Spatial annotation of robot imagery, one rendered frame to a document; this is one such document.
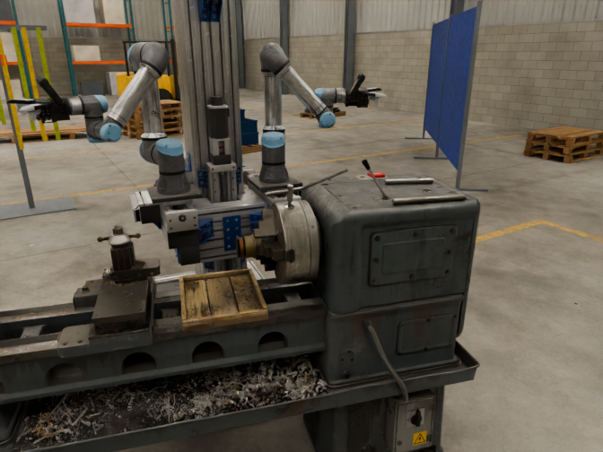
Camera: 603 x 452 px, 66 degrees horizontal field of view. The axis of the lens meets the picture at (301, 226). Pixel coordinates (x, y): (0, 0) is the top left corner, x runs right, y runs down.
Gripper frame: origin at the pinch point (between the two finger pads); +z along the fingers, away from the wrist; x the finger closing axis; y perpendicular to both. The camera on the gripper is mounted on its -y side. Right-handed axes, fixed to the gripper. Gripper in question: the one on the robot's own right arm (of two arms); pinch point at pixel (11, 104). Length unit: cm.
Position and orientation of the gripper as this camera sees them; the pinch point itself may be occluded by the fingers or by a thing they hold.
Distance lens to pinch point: 210.5
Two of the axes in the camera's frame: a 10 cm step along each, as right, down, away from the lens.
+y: -0.9, 8.9, 4.4
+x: -6.9, -3.8, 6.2
